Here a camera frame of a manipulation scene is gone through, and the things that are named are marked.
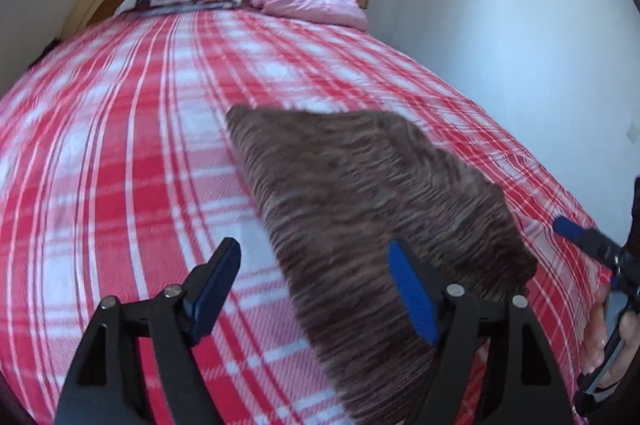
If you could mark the brown knitted garment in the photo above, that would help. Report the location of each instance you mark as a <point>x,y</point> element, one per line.
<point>350,205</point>

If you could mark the pink pillow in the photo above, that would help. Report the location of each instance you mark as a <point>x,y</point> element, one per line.
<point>310,2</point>

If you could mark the red plaid bed sheet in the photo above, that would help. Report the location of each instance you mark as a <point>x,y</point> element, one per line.
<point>125,155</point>

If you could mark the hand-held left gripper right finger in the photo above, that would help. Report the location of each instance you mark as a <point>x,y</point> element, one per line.
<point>412,295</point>

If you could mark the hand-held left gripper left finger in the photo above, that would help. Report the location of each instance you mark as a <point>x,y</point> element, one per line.
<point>215,290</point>

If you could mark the person's right hand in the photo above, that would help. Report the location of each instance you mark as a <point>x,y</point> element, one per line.
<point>594,330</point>

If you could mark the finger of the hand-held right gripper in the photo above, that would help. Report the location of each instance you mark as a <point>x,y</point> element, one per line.
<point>570,226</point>

